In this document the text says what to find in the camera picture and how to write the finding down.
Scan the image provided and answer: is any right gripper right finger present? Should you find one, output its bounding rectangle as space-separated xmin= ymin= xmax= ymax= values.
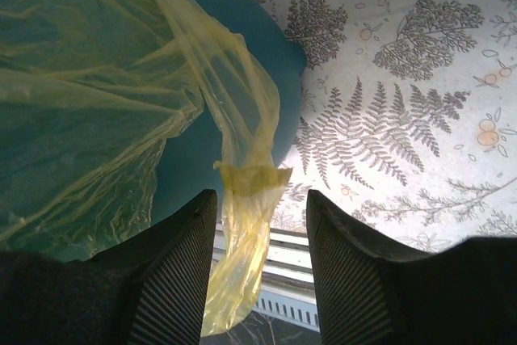
xmin=306 ymin=190 xmax=432 ymax=344

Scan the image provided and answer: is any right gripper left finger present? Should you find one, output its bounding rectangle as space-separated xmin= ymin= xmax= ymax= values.
xmin=91 ymin=189 xmax=217 ymax=344

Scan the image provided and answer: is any yellow trash bag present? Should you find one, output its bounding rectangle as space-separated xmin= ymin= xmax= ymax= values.
xmin=1 ymin=0 xmax=291 ymax=344

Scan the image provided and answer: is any aluminium front rail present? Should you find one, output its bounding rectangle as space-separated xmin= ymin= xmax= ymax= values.
xmin=212 ymin=223 xmax=316 ymax=292

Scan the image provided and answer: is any grey cable duct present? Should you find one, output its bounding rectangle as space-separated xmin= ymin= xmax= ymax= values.
xmin=253 ymin=285 xmax=320 ymax=332

